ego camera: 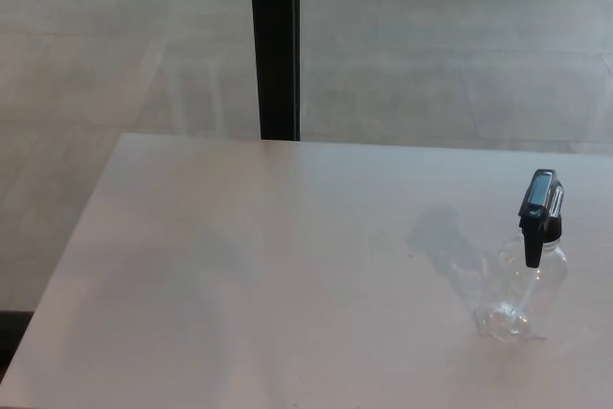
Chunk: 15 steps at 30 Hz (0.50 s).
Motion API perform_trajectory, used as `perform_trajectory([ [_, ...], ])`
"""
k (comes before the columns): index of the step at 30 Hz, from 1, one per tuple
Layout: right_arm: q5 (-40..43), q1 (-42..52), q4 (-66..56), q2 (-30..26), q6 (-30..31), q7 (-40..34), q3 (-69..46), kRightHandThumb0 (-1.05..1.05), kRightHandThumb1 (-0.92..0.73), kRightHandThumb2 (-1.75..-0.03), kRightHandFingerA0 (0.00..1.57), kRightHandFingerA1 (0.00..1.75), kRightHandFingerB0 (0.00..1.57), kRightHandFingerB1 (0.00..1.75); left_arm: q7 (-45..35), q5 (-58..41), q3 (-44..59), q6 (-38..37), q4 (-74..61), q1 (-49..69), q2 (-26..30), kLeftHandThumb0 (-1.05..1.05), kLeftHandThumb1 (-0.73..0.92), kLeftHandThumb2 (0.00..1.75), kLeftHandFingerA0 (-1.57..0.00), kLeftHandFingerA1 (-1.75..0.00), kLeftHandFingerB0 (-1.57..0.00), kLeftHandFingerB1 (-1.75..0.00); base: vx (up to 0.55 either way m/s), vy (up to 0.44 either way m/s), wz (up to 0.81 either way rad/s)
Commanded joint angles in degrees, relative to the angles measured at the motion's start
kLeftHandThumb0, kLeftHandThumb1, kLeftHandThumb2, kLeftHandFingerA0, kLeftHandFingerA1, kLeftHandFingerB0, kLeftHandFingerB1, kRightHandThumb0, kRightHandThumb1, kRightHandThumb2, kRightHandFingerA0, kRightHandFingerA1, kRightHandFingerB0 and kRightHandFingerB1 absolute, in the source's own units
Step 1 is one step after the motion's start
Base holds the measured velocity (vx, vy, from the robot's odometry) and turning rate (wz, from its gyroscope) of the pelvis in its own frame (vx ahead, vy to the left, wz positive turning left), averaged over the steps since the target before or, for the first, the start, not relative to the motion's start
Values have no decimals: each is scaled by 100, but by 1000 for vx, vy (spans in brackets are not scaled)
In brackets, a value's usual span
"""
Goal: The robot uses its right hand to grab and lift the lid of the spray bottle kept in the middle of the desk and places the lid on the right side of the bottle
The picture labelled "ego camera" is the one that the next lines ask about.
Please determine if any clear plastic spray bottle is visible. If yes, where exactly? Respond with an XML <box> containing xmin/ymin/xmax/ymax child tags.
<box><xmin>476</xmin><ymin>235</ymin><xmax>570</xmax><ymax>339</ymax></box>

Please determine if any black spray trigger lid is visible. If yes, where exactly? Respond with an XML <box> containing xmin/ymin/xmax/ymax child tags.
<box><xmin>511</xmin><ymin>169</ymin><xmax>565</xmax><ymax>317</ymax></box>

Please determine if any black vertical window post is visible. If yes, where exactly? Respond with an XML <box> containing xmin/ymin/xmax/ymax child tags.
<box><xmin>248</xmin><ymin>0</ymin><xmax>302</xmax><ymax>143</ymax></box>

